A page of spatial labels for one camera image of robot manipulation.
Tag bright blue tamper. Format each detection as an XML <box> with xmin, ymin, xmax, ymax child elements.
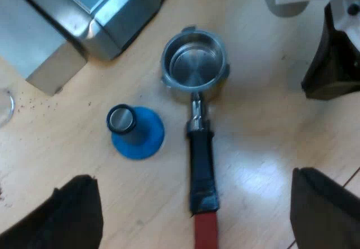
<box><xmin>106</xmin><ymin>105</ymin><xmax>165</xmax><ymax>160</ymax></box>

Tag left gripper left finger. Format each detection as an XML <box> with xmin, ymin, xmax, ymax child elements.
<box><xmin>0</xmin><ymin>175</ymin><xmax>105</xmax><ymax>249</ymax></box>

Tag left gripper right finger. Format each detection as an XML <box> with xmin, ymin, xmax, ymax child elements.
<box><xmin>290</xmin><ymin>167</ymin><xmax>360</xmax><ymax>249</ymax></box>

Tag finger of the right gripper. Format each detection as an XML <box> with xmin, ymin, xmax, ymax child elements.
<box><xmin>300</xmin><ymin>2</ymin><xmax>360</xmax><ymax>100</ymax></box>

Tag steel espresso machine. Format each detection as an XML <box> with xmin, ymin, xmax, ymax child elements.
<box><xmin>5</xmin><ymin>0</ymin><xmax>182</xmax><ymax>62</ymax></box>

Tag filter holder with red-ended handle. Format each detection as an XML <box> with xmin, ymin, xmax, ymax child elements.
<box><xmin>160</xmin><ymin>26</ymin><xmax>232</xmax><ymax>249</ymax></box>

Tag metal block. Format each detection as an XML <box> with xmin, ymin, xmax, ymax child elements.
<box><xmin>0</xmin><ymin>0</ymin><xmax>88</xmax><ymax>96</ymax></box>

